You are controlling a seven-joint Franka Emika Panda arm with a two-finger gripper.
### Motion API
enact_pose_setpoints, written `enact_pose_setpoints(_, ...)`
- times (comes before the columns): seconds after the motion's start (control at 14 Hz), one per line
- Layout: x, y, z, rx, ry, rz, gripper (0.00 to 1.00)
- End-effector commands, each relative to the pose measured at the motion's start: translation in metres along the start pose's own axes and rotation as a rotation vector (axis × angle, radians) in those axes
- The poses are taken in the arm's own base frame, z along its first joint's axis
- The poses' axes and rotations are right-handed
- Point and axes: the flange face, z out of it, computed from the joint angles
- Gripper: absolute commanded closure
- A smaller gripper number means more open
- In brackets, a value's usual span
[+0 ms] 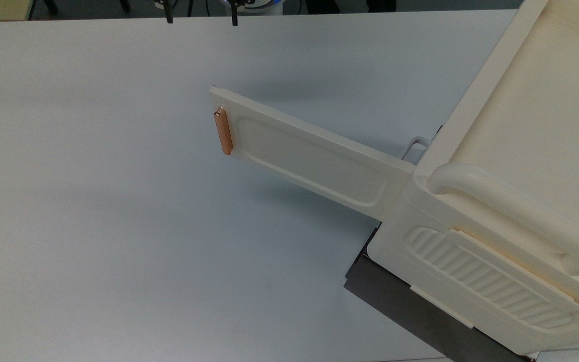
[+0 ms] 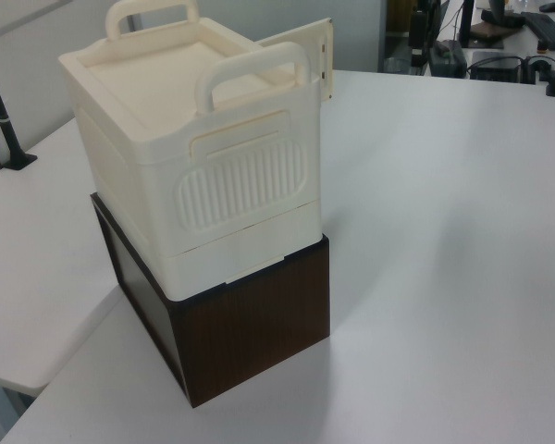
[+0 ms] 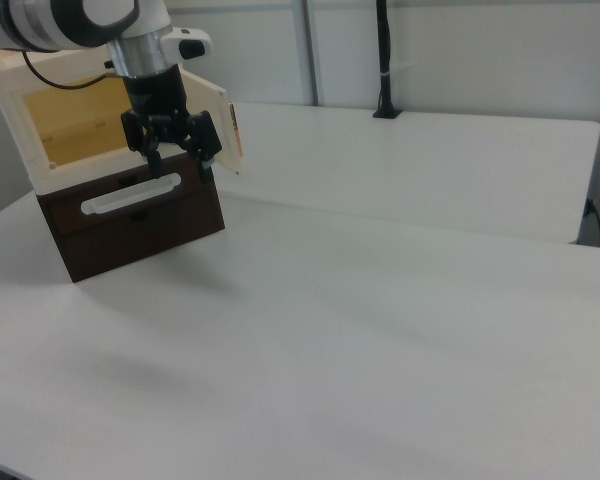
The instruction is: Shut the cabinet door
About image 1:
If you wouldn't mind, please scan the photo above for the dark brown wooden box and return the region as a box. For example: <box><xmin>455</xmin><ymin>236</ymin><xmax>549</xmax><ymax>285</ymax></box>
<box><xmin>343</xmin><ymin>221</ymin><xmax>539</xmax><ymax>362</ymax></box>

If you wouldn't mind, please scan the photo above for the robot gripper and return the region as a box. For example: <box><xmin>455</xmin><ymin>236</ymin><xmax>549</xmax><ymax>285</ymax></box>
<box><xmin>153</xmin><ymin>0</ymin><xmax>257</xmax><ymax>27</ymax></box>

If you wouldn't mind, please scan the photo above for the cream plastic cabinet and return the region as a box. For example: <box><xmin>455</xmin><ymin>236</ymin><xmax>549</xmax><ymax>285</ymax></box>
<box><xmin>369</xmin><ymin>0</ymin><xmax>579</xmax><ymax>355</ymax></box>

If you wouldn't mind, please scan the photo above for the cream cabinet door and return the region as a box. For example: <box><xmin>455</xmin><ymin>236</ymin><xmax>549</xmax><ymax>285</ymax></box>
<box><xmin>208</xmin><ymin>85</ymin><xmax>416</xmax><ymax>222</ymax></box>

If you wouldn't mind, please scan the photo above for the copper door handle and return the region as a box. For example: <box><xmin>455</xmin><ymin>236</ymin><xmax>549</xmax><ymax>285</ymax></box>
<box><xmin>213</xmin><ymin>106</ymin><xmax>234</xmax><ymax>156</ymax></box>

